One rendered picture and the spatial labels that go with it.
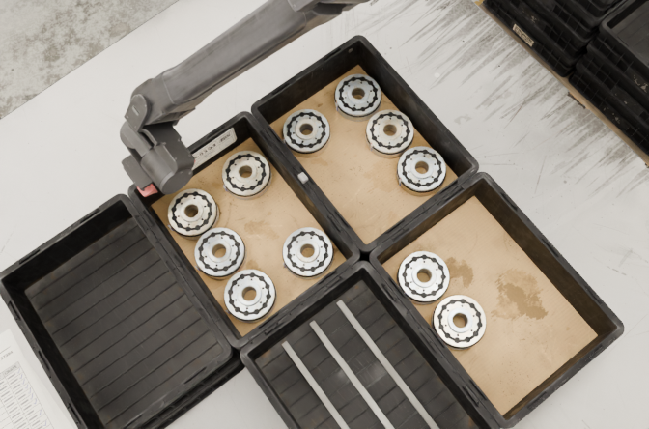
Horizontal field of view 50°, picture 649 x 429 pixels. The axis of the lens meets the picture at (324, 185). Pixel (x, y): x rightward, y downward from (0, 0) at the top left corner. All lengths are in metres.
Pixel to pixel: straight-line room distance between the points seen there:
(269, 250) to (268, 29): 0.66
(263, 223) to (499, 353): 0.54
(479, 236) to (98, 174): 0.89
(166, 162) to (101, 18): 1.80
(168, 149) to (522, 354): 0.79
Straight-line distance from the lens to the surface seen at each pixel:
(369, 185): 1.50
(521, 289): 1.48
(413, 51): 1.80
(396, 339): 1.42
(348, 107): 1.54
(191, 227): 1.47
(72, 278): 1.55
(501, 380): 1.44
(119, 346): 1.49
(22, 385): 1.68
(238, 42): 0.94
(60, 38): 2.86
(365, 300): 1.43
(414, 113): 1.51
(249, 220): 1.49
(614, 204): 1.73
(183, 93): 1.02
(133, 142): 1.11
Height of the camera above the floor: 2.23
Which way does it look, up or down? 69 degrees down
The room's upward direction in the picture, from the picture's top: 5 degrees counter-clockwise
